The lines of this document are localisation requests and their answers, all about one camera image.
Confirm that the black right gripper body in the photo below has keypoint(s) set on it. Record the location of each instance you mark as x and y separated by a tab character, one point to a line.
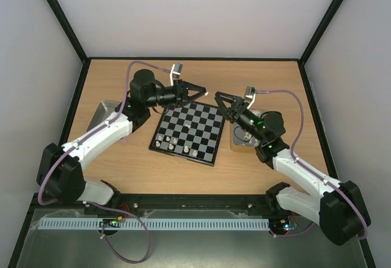
237	110

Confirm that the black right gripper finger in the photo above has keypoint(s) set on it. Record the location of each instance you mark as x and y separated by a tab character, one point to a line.
227	111
221	97

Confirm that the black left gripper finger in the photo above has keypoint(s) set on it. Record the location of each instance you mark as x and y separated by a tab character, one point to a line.
189	99
195	88

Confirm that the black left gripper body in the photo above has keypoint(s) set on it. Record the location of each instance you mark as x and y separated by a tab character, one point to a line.
178	85

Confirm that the gold tin of white pieces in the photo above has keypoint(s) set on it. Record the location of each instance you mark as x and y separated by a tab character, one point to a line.
237	142

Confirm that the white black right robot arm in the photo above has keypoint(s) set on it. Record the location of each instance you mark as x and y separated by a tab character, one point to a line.
269	128

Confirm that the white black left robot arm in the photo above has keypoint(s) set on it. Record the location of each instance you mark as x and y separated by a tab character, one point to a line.
60	175

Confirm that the black white chess board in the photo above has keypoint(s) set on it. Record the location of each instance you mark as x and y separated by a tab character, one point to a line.
207	123

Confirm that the silver tray of black pieces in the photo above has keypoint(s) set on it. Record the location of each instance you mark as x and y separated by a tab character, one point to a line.
100	115

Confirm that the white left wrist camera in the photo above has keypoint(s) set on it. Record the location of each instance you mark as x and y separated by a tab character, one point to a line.
175	72

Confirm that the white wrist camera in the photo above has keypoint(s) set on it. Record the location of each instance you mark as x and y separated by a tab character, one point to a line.
175	72
249	95

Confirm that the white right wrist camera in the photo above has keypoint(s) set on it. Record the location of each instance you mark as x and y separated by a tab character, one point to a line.
249	95

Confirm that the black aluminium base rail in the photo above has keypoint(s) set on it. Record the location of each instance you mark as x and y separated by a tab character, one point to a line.
198	202

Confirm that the light blue cable duct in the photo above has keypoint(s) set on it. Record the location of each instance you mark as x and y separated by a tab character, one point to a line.
155	224

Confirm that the black cage frame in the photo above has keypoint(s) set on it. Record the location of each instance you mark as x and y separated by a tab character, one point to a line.
86	60

